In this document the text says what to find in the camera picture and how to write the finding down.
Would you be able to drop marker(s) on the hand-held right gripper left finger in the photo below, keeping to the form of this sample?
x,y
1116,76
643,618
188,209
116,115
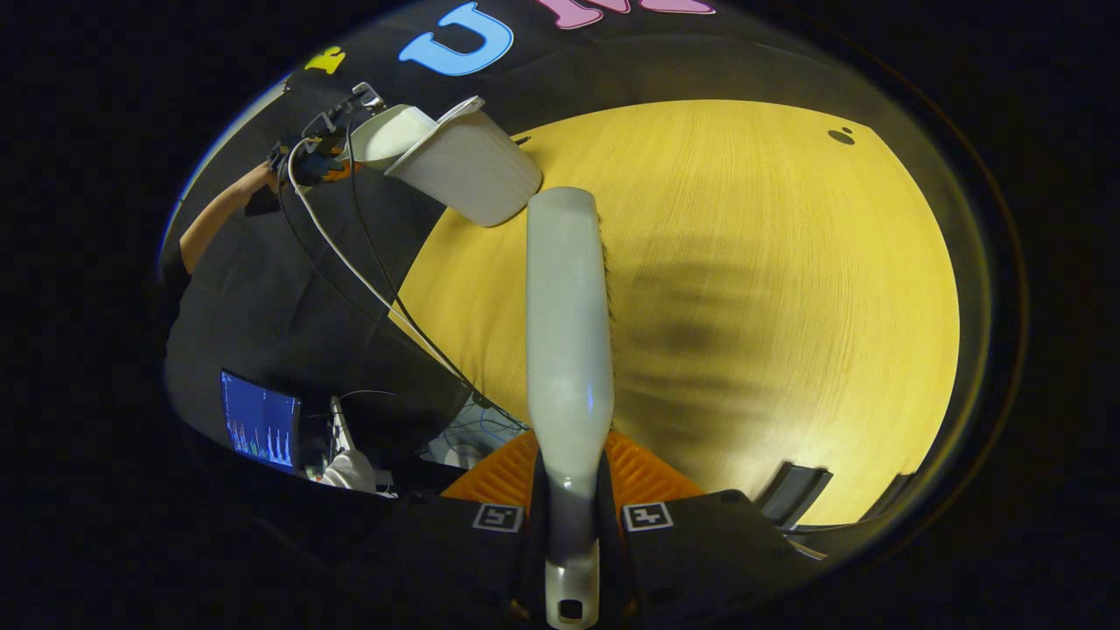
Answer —
x,y
455,542

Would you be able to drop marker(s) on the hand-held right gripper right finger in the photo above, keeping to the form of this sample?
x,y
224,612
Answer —
x,y
700,542

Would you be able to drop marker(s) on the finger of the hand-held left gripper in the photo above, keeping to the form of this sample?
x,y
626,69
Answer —
x,y
337,171

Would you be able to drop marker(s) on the white plastic garbage bin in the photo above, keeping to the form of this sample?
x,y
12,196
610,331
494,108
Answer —
x,y
472,171

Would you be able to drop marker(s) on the small white broom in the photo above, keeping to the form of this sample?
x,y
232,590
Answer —
x,y
569,350

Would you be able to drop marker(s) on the white rounded object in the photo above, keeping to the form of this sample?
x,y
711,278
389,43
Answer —
x,y
350,471

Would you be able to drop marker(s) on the open laptop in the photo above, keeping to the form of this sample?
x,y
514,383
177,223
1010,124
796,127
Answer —
x,y
258,420

